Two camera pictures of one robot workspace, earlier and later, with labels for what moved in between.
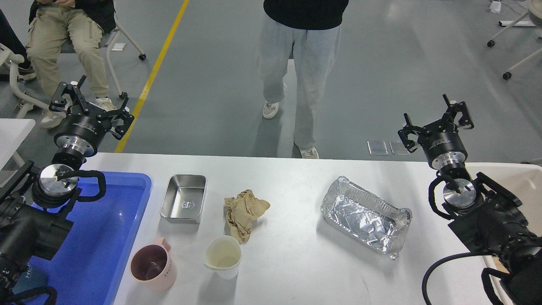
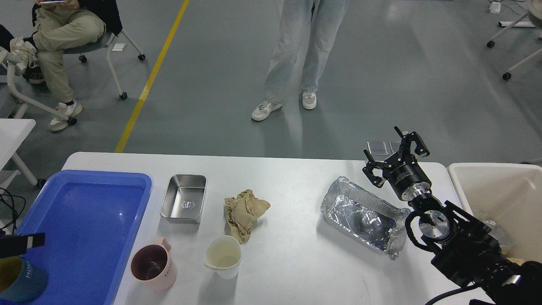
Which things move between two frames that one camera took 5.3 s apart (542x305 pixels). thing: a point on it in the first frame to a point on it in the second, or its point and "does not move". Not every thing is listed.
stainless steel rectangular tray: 183,198 does not move
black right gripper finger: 410,144 to 378,181
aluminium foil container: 365,216 does not move
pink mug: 153,267 does not move
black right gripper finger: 447,120 to 405,151
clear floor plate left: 377,148 does not move
